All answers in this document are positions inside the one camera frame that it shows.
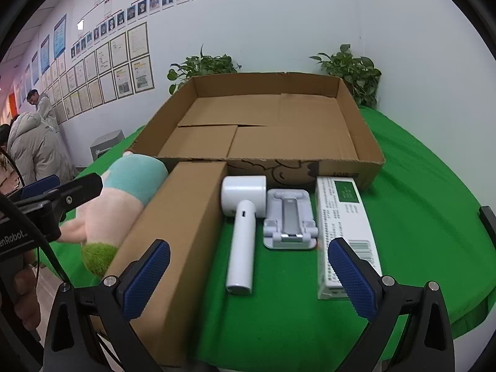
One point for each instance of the grey folding phone stand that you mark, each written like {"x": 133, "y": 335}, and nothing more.
{"x": 288, "y": 217}

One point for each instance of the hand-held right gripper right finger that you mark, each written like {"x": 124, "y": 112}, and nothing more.
{"x": 350, "y": 279}

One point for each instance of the wall of framed certificates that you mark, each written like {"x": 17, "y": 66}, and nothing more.
{"x": 116, "y": 69}

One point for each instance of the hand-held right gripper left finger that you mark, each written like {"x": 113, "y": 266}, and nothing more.
{"x": 147, "y": 275}

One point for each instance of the white hair dryer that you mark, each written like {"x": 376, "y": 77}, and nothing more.
{"x": 242, "y": 240}

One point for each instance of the pink and teal plush toy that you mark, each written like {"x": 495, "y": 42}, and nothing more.
{"x": 112, "y": 209}

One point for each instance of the blue wall poster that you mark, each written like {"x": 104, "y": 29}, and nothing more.
{"x": 45, "y": 52}
{"x": 35, "y": 68}
{"x": 60, "y": 35}

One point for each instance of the grey trash bin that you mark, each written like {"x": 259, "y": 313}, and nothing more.
{"x": 106, "y": 143}

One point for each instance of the green potted plant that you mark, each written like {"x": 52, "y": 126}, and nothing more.
{"x": 201, "y": 68}
{"x": 352, "y": 71}

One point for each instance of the person's left hand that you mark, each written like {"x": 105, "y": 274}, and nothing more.
{"x": 27, "y": 298}

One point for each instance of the white box with green label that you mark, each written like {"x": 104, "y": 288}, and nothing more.
{"x": 341, "y": 221}

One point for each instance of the wall chart of portrait photos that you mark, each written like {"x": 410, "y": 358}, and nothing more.
{"x": 155, "y": 2}

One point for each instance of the cardboard box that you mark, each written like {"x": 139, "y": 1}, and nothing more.
{"x": 271, "y": 124}

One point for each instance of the green tablecloth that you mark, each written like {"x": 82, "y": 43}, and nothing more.
{"x": 407, "y": 221}

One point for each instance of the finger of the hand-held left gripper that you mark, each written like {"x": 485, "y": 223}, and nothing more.
{"x": 79, "y": 192}
{"x": 38, "y": 186}

